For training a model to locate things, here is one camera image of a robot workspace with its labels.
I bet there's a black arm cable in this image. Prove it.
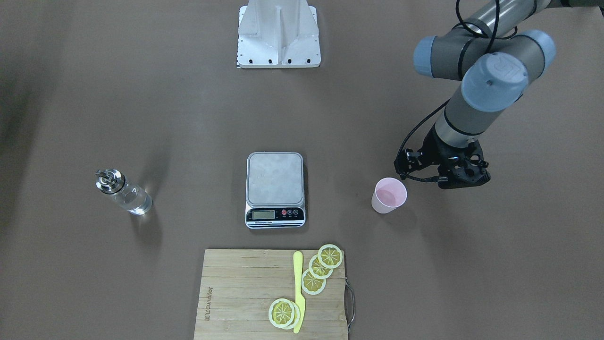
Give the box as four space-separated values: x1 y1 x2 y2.
396 0 520 183

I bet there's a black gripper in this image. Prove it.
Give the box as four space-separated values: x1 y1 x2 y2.
394 127 491 189

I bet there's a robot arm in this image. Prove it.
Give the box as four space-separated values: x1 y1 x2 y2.
394 0 603 189

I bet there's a digital kitchen scale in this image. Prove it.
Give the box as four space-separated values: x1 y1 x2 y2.
244 152 307 230

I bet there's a pink plastic cup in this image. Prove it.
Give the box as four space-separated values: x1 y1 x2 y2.
371 177 408 214

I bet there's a glass sauce bottle metal spout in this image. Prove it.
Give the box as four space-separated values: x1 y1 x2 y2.
95 169 153 216

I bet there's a yellow plastic knife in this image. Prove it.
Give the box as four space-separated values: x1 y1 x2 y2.
293 250 306 334

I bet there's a bamboo cutting board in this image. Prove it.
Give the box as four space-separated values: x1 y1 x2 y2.
193 249 354 340

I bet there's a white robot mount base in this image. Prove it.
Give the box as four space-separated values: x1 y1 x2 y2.
236 0 321 69

